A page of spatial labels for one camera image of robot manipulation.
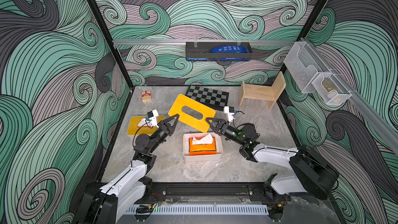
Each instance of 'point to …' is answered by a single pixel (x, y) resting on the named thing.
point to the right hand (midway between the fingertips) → (206, 120)
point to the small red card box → (146, 96)
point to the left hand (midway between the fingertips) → (179, 115)
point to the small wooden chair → (266, 93)
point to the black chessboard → (215, 99)
